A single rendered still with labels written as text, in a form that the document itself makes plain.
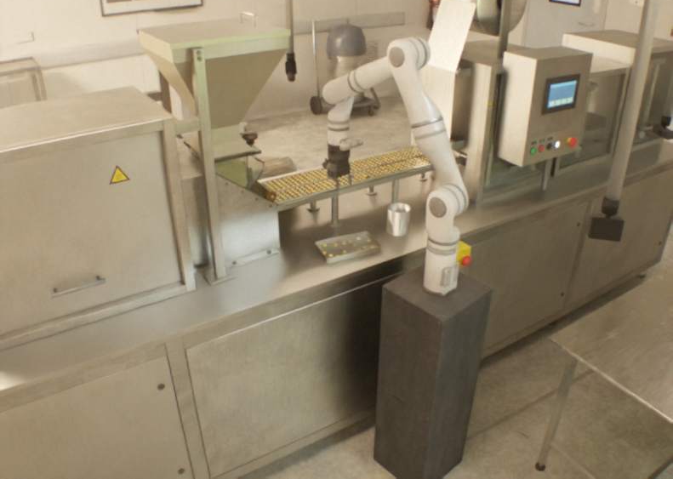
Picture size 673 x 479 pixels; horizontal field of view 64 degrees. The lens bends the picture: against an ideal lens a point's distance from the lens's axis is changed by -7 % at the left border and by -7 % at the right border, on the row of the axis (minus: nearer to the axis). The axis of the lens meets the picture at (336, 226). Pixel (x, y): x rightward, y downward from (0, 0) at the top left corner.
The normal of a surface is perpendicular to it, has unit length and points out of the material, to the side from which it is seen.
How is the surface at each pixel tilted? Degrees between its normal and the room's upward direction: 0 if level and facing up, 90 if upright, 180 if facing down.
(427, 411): 90
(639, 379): 0
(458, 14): 71
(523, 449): 0
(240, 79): 114
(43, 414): 90
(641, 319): 0
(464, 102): 90
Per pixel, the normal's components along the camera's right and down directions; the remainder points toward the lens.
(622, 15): -0.84, 0.25
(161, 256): 0.54, 0.39
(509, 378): 0.00, -0.88
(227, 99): 0.49, 0.72
